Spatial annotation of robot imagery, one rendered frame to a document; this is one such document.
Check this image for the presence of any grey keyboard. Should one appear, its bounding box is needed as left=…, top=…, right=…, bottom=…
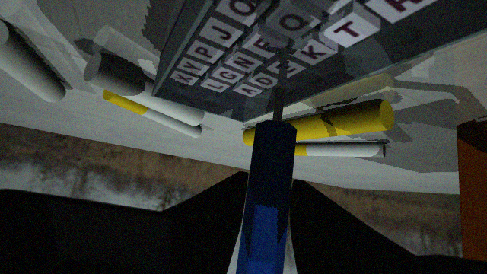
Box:
left=151, top=0, right=487, bottom=123

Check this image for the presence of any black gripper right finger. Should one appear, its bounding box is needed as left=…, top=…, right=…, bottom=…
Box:
left=290, top=179, right=487, bottom=274

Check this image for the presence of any dark blue stylus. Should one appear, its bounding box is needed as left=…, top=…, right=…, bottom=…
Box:
left=236, top=88, right=297, bottom=274

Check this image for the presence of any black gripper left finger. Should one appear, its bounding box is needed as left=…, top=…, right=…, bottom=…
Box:
left=0, top=171, right=249, bottom=274

